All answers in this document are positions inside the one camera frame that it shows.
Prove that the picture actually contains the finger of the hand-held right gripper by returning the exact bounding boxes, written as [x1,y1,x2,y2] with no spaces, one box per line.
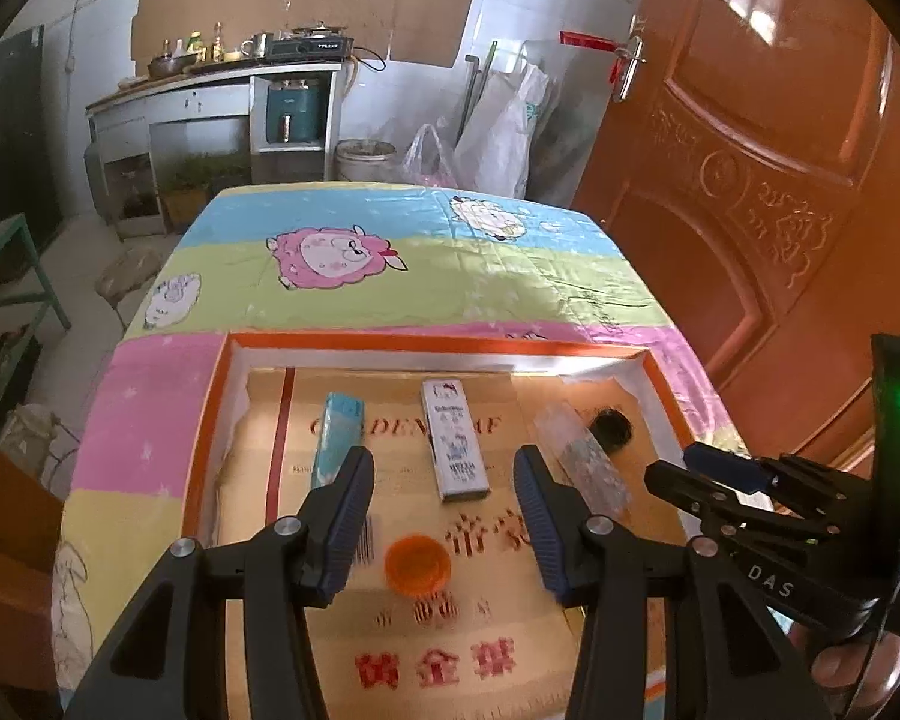
[645,461,826,541]
[682,441,871,511]

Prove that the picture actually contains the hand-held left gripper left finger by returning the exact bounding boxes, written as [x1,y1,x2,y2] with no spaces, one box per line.
[64,446,376,720]

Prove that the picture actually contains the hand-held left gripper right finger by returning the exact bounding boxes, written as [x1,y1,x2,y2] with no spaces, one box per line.
[514,446,833,720]

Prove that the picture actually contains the clear glitter box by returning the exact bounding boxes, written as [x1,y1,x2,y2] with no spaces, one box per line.
[532,403,631,518]

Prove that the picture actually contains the plain orange bottle cap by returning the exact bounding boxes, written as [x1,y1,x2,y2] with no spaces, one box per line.
[385,536,451,597]

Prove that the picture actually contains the teal small box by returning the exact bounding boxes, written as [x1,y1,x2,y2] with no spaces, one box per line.
[311,392,366,492]

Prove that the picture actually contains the black bottle cap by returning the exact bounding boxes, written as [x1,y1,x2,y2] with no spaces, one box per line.
[589,406,632,451]

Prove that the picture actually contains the white printed small box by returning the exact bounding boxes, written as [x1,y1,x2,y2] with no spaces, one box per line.
[421,380,491,503]

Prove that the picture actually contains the shallow cardboard tray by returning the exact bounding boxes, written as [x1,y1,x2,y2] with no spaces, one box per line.
[184,330,721,720]

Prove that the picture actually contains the person's right hand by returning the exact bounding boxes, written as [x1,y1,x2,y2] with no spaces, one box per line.
[810,641,880,700]

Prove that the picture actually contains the brown wooden door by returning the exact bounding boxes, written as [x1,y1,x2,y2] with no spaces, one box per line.
[570,0,900,481]

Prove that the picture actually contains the white sack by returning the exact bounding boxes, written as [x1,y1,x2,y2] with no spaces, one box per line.
[0,405,83,481]

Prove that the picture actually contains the grey floor rag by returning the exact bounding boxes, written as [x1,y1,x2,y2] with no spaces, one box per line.
[94,247,170,308]

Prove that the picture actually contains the round bucket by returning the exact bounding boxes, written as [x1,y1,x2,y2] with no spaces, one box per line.
[335,139,398,185]

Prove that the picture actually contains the clear plastic bag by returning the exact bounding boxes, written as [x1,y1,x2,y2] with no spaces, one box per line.
[401,124,458,188]

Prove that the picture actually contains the white woven bag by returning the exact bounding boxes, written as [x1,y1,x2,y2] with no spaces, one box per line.
[454,64,548,200]

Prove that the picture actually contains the teal air fryer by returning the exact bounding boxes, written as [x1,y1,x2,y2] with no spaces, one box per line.
[265,82,327,147]

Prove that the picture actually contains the grey gas cylinder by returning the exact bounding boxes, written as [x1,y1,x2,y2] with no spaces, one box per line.
[82,142,110,218]

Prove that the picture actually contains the red ribbon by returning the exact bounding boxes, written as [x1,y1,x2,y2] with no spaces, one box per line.
[559,30,623,53]

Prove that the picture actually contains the green metal rack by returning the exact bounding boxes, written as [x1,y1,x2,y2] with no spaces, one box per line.
[0,214,72,428]

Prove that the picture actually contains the white kitchen counter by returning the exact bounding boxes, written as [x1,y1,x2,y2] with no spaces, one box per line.
[86,64,342,241]

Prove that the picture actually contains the black gas stove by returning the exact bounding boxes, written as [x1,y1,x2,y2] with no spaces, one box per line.
[266,34,353,65]

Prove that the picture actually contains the metal basin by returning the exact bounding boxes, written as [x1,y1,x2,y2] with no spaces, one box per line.
[146,52,200,80]

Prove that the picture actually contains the dark green panel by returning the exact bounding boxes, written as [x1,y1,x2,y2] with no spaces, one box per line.
[0,26,65,226]

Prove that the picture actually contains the metal door handle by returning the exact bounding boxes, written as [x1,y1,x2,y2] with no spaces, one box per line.
[611,15,646,102]

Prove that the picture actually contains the green broom handle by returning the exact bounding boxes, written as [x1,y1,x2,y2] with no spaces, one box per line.
[461,41,500,143]

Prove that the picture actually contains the cardboard wall covering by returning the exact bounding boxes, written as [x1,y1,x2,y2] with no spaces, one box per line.
[131,0,481,68]

